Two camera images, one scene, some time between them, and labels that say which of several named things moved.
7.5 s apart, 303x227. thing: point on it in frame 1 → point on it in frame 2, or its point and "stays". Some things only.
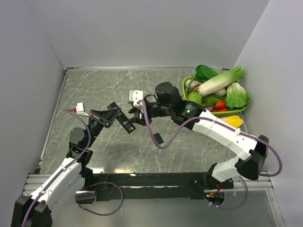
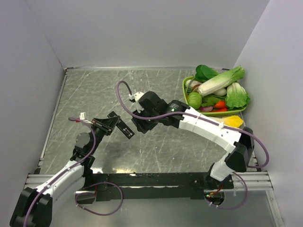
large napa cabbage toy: (228, 78) stays
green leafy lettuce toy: (236, 97) stays
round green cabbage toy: (195, 97) stays
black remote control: (123, 118) → (123, 126)
